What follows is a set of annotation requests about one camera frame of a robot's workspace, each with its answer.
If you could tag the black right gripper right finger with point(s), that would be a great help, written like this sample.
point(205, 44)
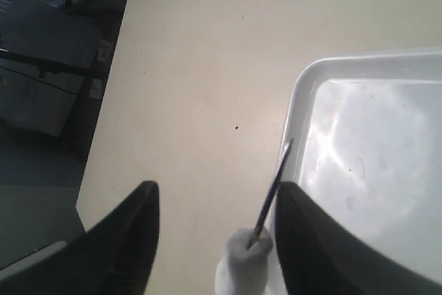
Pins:
point(319, 256)

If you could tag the thin metal skewer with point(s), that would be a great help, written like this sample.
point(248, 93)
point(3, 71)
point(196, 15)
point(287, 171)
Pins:
point(286, 150)

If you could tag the white marshmallow piece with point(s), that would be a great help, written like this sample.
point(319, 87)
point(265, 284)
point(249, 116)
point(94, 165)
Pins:
point(242, 269)

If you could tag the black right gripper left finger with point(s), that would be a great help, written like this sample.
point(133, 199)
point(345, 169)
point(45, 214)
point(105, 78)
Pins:
point(116, 256)

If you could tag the grey storage shelf unit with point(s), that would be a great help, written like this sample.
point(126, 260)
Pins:
point(53, 54)

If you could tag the white rectangular plastic tray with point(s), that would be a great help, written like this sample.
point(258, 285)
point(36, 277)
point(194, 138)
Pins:
point(366, 133)

